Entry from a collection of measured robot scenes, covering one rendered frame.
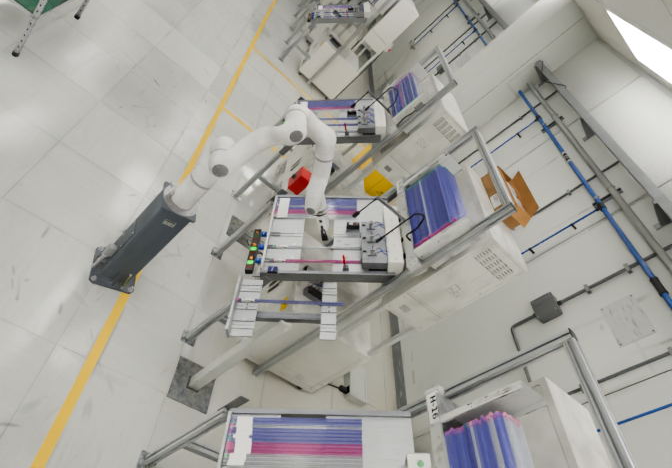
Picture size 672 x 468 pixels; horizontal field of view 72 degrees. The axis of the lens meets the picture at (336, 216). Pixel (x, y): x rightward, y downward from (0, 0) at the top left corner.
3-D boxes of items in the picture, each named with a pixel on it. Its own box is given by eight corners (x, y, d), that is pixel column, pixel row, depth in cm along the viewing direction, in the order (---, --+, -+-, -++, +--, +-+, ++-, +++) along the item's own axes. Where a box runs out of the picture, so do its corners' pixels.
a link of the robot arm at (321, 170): (326, 171, 210) (318, 219, 230) (335, 153, 222) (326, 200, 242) (308, 166, 211) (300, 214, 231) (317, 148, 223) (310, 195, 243)
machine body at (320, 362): (227, 355, 288) (292, 309, 259) (247, 275, 343) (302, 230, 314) (305, 396, 315) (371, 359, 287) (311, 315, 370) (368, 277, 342)
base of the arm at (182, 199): (161, 207, 220) (182, 184, 212) (165, 180, 233) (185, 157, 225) (196, 222, 232) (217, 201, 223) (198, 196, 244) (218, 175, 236)
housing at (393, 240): (386, 281, 247) (388, 262, 238) (381, 223, 285) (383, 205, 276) (401, 282, 246) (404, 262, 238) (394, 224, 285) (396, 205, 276)
